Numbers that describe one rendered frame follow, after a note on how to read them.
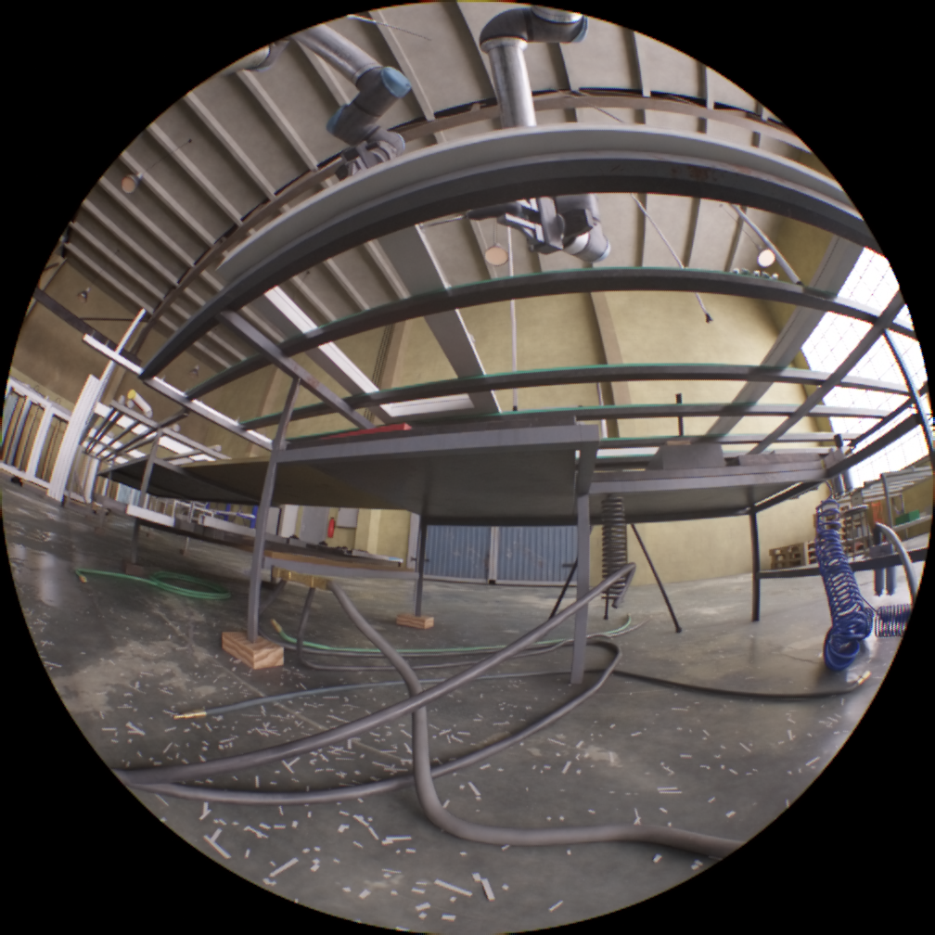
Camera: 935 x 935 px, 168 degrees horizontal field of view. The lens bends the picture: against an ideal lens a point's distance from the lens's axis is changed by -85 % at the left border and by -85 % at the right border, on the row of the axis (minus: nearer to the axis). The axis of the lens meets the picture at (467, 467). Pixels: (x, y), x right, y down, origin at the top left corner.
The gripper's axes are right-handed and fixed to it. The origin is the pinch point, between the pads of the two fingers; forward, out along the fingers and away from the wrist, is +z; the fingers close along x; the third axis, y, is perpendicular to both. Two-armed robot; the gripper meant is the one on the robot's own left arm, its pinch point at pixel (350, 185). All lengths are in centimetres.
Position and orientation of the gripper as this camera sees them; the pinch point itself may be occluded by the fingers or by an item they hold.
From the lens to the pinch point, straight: 72.9
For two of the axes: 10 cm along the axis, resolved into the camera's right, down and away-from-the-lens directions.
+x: 2.8, 3.2, 9.1
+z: -0.6, 9.5, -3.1
